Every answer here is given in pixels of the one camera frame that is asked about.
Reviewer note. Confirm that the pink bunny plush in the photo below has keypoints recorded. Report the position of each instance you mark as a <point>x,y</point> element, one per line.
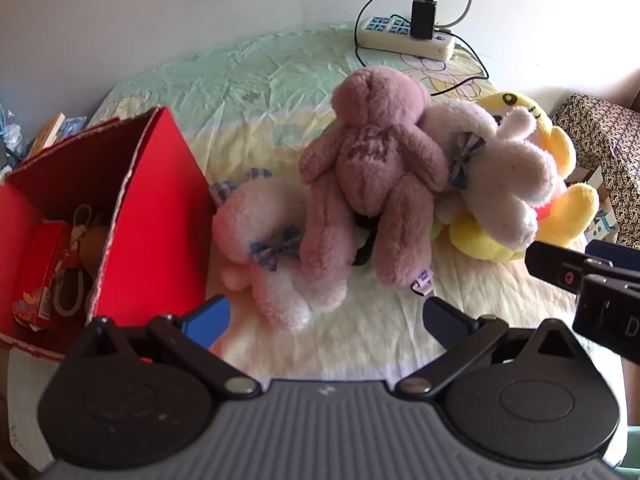
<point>258,226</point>

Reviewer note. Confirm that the small white blue box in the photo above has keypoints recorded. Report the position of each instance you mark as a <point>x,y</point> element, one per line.
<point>604,225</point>

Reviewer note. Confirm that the yellow tiger plush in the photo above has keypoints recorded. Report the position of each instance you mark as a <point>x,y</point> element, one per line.
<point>563,218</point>

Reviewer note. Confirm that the red cardboard box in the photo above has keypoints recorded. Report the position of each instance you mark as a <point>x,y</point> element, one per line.
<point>143,180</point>

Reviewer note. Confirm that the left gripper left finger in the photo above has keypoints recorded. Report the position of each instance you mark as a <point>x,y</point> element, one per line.
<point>185,341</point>

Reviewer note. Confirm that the cartoon print bed sheet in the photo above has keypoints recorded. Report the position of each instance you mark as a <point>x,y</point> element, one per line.
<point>259,105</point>

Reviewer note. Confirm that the blue booklet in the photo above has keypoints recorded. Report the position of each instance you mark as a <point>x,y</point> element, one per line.
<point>71,126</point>

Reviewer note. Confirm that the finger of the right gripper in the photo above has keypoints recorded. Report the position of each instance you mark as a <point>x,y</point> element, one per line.
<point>558,266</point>
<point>621,256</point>

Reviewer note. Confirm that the mauve teddy bear plush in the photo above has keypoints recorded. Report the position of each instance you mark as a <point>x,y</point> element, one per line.
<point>376,161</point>

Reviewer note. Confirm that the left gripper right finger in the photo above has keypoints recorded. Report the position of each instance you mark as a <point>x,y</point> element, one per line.
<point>467,341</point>

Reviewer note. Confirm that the orange ball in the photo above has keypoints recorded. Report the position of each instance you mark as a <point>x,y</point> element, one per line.
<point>91,249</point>

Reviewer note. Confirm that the white bunny plush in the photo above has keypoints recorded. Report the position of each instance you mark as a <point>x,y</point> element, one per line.
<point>501,176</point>

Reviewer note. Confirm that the white power strip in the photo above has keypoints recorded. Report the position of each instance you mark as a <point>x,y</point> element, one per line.
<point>393,35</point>

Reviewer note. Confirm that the green monkey plush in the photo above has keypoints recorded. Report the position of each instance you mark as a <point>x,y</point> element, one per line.
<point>448,208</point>

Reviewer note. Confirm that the black charger adapter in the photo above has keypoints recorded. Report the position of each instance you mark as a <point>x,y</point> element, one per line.
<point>422,21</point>

